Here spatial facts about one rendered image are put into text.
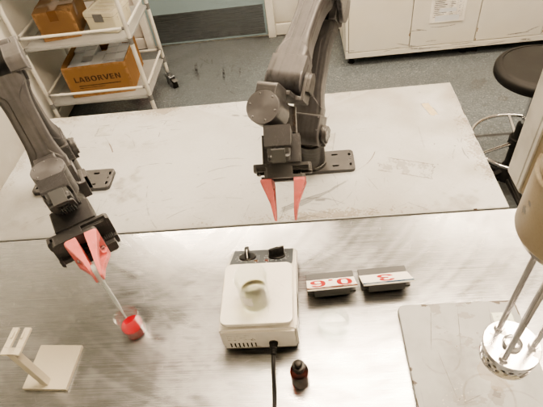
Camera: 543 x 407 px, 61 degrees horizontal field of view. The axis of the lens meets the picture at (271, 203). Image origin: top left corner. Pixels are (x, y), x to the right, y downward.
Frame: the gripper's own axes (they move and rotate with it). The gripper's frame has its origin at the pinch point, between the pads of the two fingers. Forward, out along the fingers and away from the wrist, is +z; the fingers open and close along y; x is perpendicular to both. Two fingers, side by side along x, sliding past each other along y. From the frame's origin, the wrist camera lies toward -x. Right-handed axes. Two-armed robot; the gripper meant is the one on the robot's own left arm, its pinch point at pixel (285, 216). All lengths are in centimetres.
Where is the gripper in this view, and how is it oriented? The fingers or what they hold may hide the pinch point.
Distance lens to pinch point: 81.9
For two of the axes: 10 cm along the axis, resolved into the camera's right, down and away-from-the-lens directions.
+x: 1.1, 0.6, 9.9
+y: 9.9, -0.5, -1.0
